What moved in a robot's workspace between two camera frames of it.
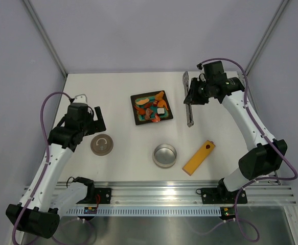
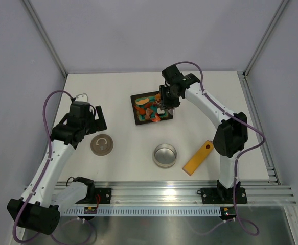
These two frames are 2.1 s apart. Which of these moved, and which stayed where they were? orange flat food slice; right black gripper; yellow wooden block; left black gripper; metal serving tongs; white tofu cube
Moved: metal serving tongs; right black gripper
Stayed: white tofu cube; left black gripper; yellow wooden block; orange flat food slice
